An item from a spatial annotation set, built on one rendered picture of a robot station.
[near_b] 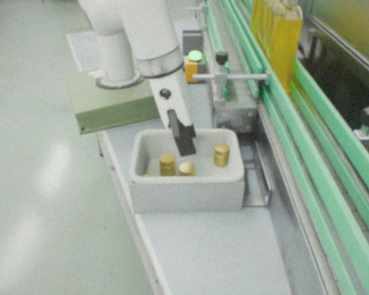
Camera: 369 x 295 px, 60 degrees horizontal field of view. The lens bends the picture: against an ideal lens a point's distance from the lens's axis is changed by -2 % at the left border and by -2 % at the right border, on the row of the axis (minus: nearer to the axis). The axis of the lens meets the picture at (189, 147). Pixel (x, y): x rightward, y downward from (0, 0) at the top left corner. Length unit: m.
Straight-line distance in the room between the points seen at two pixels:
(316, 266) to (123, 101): 0.64
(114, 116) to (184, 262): 0.48
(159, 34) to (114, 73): 0.51
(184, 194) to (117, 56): 0.50
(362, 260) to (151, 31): 0.40
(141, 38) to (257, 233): 0.41
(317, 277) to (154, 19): 0.42
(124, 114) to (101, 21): 0.40
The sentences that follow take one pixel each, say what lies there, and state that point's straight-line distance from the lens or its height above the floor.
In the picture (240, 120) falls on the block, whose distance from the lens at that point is 0.76.
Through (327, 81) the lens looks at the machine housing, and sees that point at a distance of 0.97.
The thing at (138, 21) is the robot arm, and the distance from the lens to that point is 0.50.
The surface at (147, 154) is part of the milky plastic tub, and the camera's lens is 0.77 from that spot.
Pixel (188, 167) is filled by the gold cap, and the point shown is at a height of 0.81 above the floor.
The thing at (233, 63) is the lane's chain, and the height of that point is 0.88.
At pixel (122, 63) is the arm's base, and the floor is 0.88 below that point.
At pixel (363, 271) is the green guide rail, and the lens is 0.40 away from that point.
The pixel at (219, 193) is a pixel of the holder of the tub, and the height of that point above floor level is 0.80.
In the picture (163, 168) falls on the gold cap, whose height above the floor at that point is 0.80.
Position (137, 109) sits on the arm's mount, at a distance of 0.93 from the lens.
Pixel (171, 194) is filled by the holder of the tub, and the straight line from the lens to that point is 0.64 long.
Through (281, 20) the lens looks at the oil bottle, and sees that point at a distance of 0.75.
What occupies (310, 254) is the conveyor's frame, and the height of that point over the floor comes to 0.88.
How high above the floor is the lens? 1.25
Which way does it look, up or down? 37 degrees down
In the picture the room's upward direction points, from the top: straight up
